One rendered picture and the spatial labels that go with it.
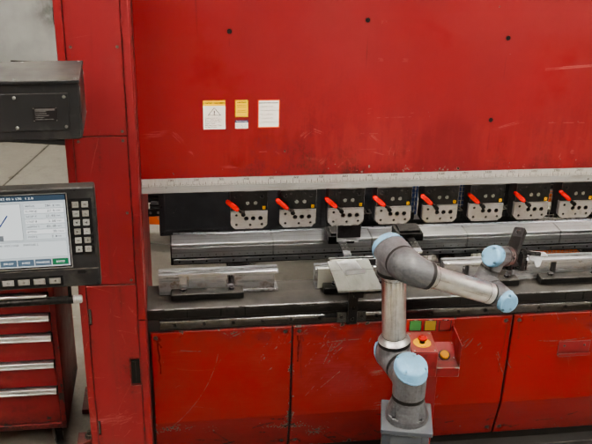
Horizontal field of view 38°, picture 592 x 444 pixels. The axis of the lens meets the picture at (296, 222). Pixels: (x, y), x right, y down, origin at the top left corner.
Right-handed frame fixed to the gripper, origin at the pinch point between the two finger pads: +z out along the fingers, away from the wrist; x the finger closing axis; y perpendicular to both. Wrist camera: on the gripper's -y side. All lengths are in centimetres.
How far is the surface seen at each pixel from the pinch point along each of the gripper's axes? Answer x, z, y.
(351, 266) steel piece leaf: -70, -14, 18
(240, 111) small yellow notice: -96, -67, -39
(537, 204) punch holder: -12.9, 35.8, -17.8
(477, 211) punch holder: -31.6, 18.5, -11.7
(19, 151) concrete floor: -537, 151, -6
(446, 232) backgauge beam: -58, 44, 0
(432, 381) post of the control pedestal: -34, 3, 60
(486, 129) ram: -27, 6, -45
